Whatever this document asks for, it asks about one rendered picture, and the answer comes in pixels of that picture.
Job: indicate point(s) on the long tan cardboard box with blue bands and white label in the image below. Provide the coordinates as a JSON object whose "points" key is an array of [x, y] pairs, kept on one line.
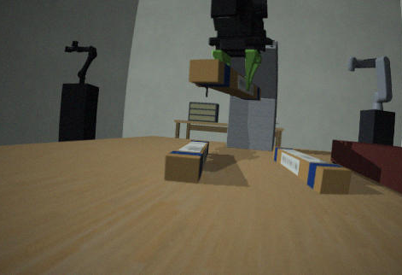
{"points": [[217, 75]]}

